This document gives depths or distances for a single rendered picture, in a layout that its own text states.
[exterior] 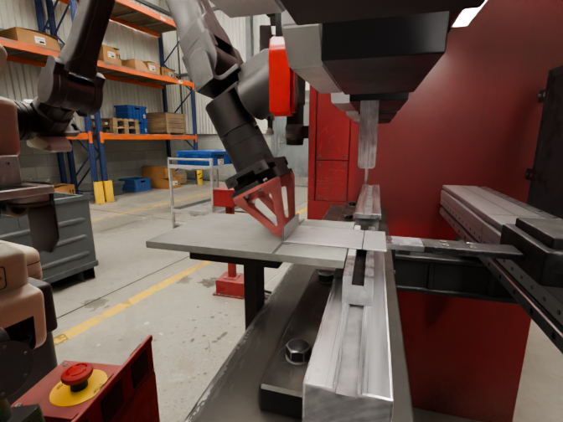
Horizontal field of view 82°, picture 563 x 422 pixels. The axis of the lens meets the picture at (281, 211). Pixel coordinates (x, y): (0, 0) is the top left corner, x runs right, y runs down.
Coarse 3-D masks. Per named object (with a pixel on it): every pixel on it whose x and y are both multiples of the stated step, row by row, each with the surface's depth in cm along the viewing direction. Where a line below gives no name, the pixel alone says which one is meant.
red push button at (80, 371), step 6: (72, 366) 47; (78, 366) 47; (84, 366) 47; (90, 366) 47; (66, 372) 46; (72, 372) 46; (78, 372) 46; (84, 372) 46; (90, 372) 47; (66, 378) 45; (72, 378) 45; (78, 378) 45; (84, 378) 46; (66, 384) 45; (72, 384) 45; (78, 384) 46; (84, 384) 46; (72, 390) 46; (78, 390) 46
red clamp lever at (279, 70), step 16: (272, 16) 27; (272, 48) 26; (272, 64) 27; (288, 64) 26; (272, 80) 27; (288, 80) 27; (272, 96) 27; (288, 96) 27; (272, 112) 28; (288, 112) 28
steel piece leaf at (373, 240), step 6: (366, 234) 45; (372, 234) 45; (378, 234) 45; (384, 234) 45; (366, 240) 43; (372, 240) 43; (378, 240) 43; (384, 240) 43; (366, 246) 40; (372, 246) 40; (378, 246) 40; (384, 246) 40
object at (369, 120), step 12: (360, 108) 36; (372, 108) 36; (360, 120) 36; (372, 120) 36; (360, 132) 37; (372, 132) 36; (360, 144) 37; (372, 144) 37; (360, 156) 37; (372, 156) 37
